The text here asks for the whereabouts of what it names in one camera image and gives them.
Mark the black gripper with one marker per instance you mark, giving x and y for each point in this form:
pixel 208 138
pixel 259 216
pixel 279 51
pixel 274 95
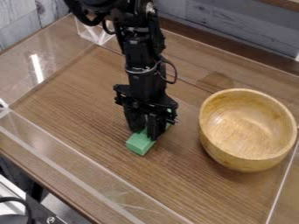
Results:
pixel 142 97

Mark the green rectangular block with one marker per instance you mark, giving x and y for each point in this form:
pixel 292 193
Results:
pixel 139 142

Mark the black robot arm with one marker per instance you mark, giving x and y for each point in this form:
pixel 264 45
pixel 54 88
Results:
pixel 136 28

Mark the brown wooden bowl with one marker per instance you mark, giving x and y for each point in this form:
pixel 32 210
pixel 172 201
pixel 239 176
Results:
pixel 247 129

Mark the black metal clamp base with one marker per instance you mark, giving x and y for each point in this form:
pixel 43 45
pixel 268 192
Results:
pixel 42 214

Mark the clear acrylic tray wall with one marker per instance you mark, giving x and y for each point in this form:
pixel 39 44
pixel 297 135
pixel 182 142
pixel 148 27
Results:
pixel 63 131

